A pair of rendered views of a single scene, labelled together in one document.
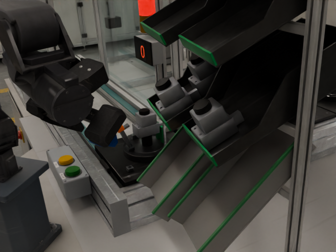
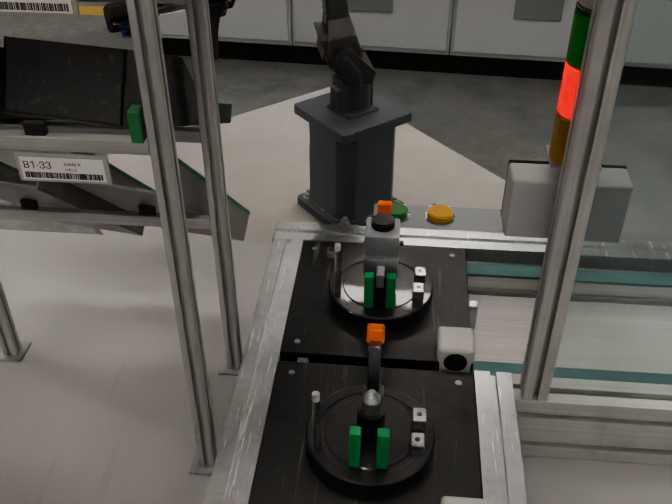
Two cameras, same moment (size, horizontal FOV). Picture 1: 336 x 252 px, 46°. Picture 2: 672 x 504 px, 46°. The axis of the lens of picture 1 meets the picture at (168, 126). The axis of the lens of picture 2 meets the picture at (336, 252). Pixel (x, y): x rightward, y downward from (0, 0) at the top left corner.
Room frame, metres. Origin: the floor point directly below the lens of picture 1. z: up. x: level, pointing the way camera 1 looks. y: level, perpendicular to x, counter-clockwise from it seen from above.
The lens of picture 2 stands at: (1.38, -0.68, 1.65)
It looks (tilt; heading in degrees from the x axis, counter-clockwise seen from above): 36 degrees down; 122
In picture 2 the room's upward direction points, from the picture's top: straight up
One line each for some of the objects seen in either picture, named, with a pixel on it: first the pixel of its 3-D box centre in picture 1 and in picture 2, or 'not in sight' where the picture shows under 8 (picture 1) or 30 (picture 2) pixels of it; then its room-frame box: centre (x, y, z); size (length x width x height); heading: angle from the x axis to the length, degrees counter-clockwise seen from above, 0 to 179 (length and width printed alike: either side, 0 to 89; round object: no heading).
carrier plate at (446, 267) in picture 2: (148, 153); (379, 301); (0.99, 0.06, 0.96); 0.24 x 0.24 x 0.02; 27
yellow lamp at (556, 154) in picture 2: (148, 23); (578, 135); (1.21, 0.04, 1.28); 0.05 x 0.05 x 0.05
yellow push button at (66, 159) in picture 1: (66, 161); (439, 216); (0.97, 0.29, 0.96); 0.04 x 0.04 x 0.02
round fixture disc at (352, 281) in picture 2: (147, 147); (380, 290); (0.99, 0.06, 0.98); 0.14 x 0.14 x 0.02
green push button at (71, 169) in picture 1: (72, 172); (395, 213); (0.91, 0.26, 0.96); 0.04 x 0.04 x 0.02
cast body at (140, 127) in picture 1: (148, 120); (382, 246); (1.00, 0.05, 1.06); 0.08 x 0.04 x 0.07; 117
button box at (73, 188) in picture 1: (67, 170); (438, 232); (0.97, 0.29, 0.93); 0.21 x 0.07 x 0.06; 27
